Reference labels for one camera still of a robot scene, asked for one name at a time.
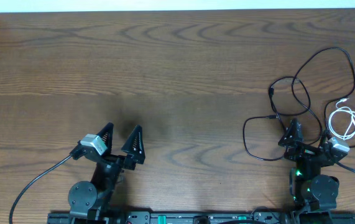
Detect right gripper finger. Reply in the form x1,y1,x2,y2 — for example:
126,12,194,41
319,129,332,149
278,118,303,147

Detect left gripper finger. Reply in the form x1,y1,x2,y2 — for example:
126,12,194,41
97,123,114,155
121,125,145,164

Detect white usb cable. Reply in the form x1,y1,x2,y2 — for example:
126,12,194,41
328,98,355,141

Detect black usb cable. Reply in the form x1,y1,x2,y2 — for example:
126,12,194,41
290,46,355,149

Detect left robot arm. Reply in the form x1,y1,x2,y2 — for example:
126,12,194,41
68,123,145,223

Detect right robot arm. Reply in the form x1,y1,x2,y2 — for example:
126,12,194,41
278,118,349,213

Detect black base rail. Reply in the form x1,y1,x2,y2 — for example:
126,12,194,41
47,209,355,224

